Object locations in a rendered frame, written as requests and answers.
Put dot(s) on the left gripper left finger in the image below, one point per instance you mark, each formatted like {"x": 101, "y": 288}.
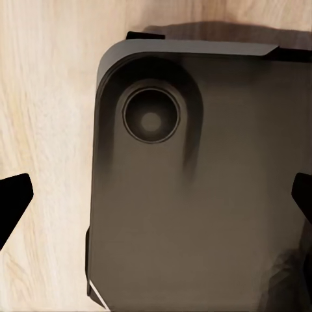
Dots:
{"x": 16, "y": 193}

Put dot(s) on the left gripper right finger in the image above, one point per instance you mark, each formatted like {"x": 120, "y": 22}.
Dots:
{"x": 302, "y": 194}

